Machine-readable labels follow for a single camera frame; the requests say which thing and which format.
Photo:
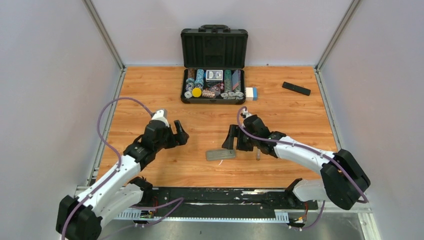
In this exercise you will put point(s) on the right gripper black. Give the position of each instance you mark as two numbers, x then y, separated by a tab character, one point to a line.
235	131

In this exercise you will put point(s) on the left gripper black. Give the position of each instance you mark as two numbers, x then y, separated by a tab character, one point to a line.
180	139

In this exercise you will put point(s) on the grey remote control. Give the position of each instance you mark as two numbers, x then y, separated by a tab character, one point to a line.
220	154

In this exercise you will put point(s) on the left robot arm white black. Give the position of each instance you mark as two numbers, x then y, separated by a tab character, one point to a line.
84	216

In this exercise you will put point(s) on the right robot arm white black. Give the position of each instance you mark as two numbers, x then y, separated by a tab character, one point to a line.
343	181

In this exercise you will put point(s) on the black remote control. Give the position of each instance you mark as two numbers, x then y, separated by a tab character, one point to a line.
296	88

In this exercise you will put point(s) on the white blue card box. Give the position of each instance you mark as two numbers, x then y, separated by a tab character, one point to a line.
251	94

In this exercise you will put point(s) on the green poker chip stack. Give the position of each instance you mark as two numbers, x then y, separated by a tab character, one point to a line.
227	81

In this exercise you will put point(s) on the yellow poker chip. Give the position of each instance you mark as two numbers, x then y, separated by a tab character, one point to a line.
197	92

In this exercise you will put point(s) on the teal poker chip stack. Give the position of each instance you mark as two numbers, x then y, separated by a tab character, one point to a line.
199	78

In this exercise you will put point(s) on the blue playing card deck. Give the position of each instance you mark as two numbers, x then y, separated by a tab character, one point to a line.
214	75

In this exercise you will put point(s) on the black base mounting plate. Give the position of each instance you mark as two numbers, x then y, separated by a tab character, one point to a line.
222	203

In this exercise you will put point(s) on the black poker chip case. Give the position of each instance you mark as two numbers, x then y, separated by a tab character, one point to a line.
214	47

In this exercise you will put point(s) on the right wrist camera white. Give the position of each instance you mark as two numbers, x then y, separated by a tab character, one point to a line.
245	114

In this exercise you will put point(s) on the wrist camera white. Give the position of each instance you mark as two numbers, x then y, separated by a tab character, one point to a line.
245	114
161	115

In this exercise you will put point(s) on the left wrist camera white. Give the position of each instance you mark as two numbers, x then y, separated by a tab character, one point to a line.
161	115

